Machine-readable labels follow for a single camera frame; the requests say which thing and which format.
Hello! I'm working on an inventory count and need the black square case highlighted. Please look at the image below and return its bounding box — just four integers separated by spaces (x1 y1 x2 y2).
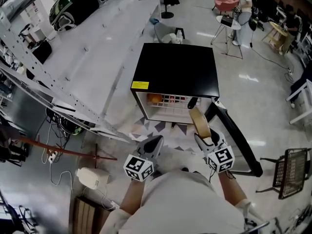
31 39 53 65

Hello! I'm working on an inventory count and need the brown wooden crate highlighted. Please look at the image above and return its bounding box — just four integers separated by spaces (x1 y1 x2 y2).
72 195 112 234

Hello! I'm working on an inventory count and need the tan container with black lid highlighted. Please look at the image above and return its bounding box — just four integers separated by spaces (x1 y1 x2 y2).
187 97 212 144

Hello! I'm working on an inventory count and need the white cable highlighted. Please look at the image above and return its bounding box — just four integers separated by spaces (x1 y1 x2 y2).
40 123 74 192

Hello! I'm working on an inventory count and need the cream plastic device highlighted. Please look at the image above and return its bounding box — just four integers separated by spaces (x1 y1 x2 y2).
75 167 111 190

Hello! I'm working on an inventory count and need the pink armchair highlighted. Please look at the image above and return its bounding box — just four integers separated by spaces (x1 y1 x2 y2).
214 0 240 12

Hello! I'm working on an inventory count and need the white perforated metal rack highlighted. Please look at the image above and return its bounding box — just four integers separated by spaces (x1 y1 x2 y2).
0 0 162 144

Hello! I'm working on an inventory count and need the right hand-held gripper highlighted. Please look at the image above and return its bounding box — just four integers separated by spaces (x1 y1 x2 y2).
194 128 235 174

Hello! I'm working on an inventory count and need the white frame table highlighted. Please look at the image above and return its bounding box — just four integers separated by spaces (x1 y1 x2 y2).
286 78 312 126

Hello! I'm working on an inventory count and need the person's grey shirt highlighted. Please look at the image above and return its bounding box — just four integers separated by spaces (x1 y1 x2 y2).
98 169 252 234

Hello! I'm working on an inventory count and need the black mini fridge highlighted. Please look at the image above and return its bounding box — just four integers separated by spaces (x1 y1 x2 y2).
130 42 220 125

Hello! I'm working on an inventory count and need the round wooden table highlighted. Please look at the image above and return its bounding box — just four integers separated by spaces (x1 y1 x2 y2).
261 20 291 56

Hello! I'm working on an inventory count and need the black box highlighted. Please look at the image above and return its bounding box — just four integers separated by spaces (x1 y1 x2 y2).
220 16 235 27

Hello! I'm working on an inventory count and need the white mesh office chair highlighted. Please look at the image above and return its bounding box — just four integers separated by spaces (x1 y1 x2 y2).
54 13 76 32

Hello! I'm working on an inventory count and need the black office chair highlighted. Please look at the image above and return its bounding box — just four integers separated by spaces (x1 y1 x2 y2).
252 0 270 32

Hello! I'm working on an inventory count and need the black glass fridge door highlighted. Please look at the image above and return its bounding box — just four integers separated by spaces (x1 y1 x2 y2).
204 100 264 178

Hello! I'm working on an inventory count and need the person's left forearm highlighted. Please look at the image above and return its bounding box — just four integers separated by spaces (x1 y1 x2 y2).
118 178 147 215

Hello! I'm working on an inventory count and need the grey shell chair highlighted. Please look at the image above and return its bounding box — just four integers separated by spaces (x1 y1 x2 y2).
154 22 176 44

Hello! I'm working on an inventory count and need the small potted plant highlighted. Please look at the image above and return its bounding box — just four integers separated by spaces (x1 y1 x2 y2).
16 61 27 76

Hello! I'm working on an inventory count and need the red metal bar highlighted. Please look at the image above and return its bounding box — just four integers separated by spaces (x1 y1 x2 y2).
18 136 118 162

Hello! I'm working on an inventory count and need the orange round fruit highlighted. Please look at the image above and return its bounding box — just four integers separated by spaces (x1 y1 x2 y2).
147 93 163 104

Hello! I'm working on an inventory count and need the triangle patterned floor mat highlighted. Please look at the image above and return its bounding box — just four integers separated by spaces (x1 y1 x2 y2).
128 117 198 156

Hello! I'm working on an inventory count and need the yellow fridge sticker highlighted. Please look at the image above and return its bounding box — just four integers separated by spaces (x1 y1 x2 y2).
131 80 150 90

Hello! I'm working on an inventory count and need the black mesh chair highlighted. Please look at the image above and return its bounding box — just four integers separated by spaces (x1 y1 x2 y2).
255 147 312 201

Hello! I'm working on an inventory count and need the white wire-leg side table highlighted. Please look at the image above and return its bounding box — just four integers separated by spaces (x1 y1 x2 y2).
210 15 244 59

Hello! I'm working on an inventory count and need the person's right forearm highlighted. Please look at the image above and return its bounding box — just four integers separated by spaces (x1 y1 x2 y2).
217 171 250 207

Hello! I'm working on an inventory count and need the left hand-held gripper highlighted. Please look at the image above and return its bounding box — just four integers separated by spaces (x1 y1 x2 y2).
123 135 165 181

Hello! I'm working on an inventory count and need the white wire fridge shelf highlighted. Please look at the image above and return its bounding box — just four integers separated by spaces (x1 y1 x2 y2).
145 94 203 109

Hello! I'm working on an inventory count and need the dark green glossy pod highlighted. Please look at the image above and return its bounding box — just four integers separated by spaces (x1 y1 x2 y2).
48 0 100 32

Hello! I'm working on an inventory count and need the tangle of black cables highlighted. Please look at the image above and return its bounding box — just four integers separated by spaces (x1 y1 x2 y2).
45 107 85 142

